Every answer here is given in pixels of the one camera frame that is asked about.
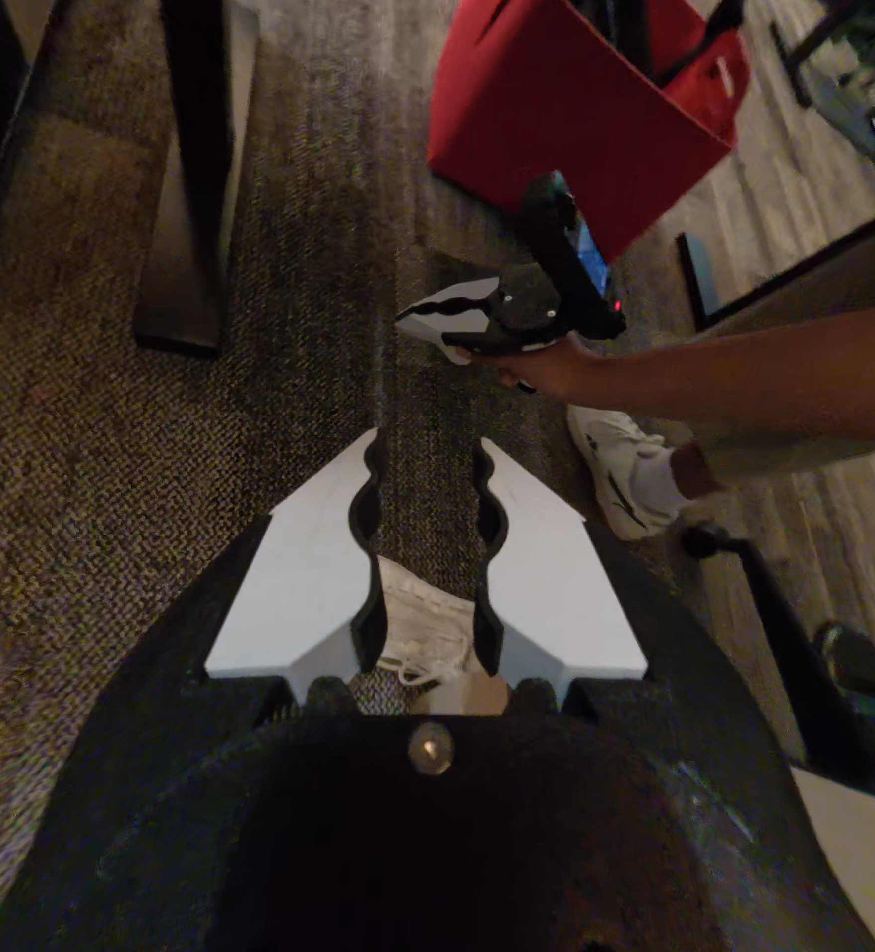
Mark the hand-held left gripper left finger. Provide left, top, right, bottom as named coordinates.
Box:
left=204, top=427, right=391, bottom=705

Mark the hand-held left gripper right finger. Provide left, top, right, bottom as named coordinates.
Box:
left=471, top=437, right=650, bottom=705

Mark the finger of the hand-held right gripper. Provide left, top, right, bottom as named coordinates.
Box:
left=395, top=277, right=501, bottom=322
left=395, top=296, right=500, bottom=367

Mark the person's right forearm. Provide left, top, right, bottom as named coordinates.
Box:
left=586, top=301, right=875, bottom=447

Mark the black desk leg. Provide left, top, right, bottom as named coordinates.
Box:
left=134, top=0, right=260, bottom=357

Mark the person's right hand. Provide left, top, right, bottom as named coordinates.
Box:
left=452, top=333, right=606, bottom=400

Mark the white shoe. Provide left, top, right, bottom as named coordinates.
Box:
left=567, top=405, right=695, bottom=540
left=374, top=556, right=479, bottom=685

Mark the red fabric box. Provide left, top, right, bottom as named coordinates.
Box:
left=428, top=0, right=751, bottom=263

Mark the black chair base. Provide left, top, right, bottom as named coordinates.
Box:
left=682, top=521, right=875, bottom=804

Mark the person's leg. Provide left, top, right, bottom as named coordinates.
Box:
left=668, top=435, right=875, bottom=501

